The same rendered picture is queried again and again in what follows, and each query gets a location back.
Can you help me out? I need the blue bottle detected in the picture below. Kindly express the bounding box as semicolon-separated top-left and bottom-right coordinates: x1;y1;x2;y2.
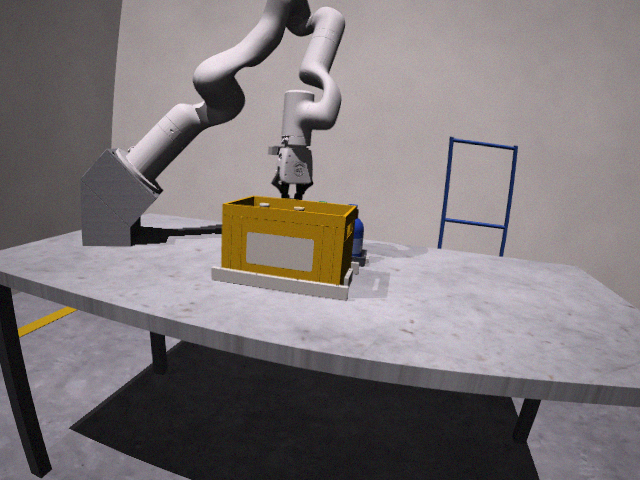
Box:
352;209;364;257

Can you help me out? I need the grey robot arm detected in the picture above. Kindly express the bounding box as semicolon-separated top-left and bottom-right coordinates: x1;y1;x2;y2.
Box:
116;0;345;192

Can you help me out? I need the black tray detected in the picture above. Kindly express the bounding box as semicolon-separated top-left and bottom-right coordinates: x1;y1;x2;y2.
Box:
351;249;367;267

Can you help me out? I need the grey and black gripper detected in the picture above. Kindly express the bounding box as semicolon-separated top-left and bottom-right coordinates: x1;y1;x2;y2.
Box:
271;146;314;200

